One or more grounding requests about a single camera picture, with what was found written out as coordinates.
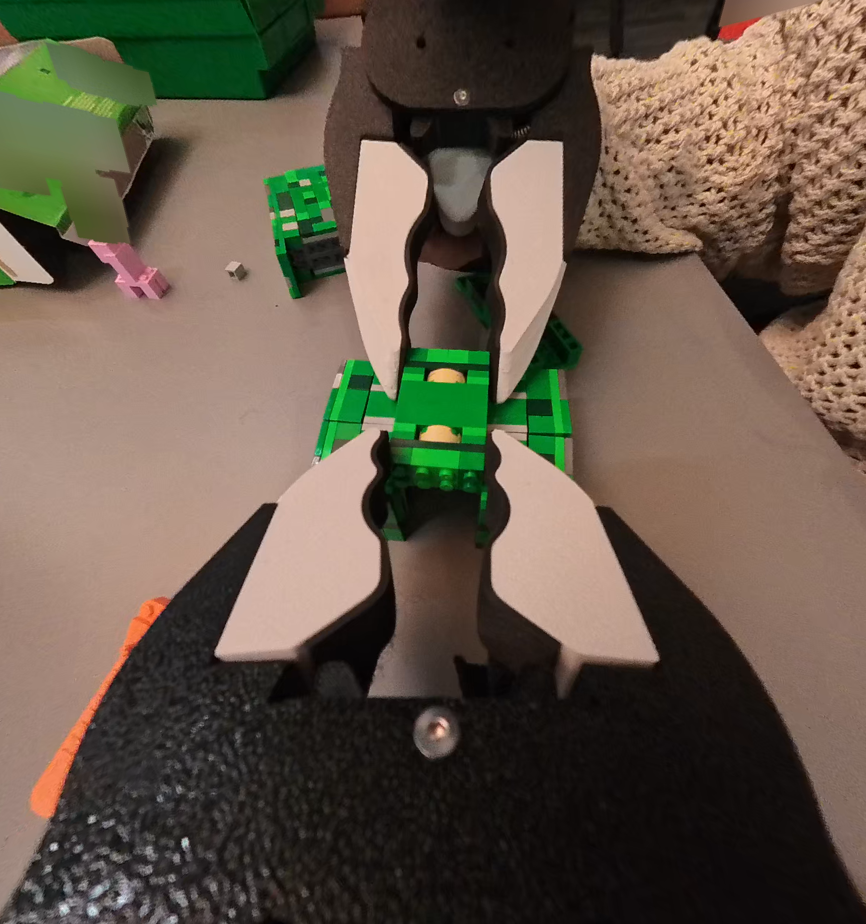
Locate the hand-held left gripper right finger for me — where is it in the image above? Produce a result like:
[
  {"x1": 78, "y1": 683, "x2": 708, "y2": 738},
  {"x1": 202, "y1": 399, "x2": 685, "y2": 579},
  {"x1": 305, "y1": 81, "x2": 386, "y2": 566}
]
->
[{"x1": 478, "y1": 429, "x2": 659, "y2": 700}]

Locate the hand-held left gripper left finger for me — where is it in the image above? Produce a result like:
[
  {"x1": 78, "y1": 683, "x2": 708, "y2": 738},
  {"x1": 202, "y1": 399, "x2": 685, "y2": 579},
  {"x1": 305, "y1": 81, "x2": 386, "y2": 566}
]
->
[{"x1": 215, "y1": 429, "x2": 396, "y2": 664}]

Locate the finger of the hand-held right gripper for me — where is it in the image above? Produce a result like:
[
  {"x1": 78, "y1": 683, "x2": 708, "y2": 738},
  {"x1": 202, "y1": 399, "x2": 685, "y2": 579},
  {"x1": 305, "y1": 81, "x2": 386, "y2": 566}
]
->
[
  {"x1": 485, "y1": 139, "x2": 569, "y2": 405},
  {"x1": 344, "y1": 139, "x2": 432, "y2": 395}
]

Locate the large green lego assembly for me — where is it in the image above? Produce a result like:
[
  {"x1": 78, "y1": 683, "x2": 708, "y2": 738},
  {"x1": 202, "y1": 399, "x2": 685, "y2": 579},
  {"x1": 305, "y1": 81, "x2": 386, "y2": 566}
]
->
[{"x1": 316, "y1": 348, "x2": 575, "y2": 544}]

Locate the small green lego cube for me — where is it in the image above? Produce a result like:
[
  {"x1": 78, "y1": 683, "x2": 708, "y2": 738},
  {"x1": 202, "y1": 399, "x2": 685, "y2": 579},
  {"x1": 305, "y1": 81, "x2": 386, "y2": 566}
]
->
[{"x1": 264, "y1": 166, "x2": 349, "y2": 299}]

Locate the green lego base piece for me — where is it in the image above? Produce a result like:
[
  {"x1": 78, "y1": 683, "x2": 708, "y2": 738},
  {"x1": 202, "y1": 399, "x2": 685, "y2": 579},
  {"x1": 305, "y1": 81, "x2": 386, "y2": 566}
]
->
[{"x1": 453, "y1": 270, "x2": 585, "y2": 378}]

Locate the pink lego pig figure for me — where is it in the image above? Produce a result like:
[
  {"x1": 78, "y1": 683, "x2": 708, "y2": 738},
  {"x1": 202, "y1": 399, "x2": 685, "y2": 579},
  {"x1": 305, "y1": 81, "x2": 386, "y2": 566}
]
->
[{"x1": 88, "y1": 240, "x2": 171, "y2": 303}]

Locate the green cardboard lego box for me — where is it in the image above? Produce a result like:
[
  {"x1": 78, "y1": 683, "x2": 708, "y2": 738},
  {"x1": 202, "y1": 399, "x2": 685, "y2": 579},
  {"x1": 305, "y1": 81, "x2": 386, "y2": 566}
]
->
[{"x1": 0, "y1": 39, "x2": 156, "y2": 291}]

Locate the person's right hand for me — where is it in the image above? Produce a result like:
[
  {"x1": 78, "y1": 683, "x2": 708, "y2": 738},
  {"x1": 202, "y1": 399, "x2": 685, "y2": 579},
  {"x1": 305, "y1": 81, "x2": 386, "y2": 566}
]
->
[{"x1": 418, "y1": 230, "x2": 494, "y2": 274}]

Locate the green ribbed plastic box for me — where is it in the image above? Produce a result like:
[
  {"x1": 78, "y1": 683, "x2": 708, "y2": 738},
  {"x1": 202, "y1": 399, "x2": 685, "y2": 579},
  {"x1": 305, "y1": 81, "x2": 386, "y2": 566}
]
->
[{"x1": 0, "y1": 0, "x2": 320, "y2": 100}]

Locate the orange brick separator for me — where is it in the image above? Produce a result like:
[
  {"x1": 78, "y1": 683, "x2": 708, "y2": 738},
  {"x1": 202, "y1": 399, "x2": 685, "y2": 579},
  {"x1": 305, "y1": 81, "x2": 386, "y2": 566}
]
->
[{"x1": 30, "y1": 595, "x2": 172, "y2": 821}]

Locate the cream knit sweater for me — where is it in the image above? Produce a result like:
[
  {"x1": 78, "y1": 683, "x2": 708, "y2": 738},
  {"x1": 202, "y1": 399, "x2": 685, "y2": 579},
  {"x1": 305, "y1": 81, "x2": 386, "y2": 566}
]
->
[{"x1": 758, "y1": 209, "x2": 866, "y2": 515}]

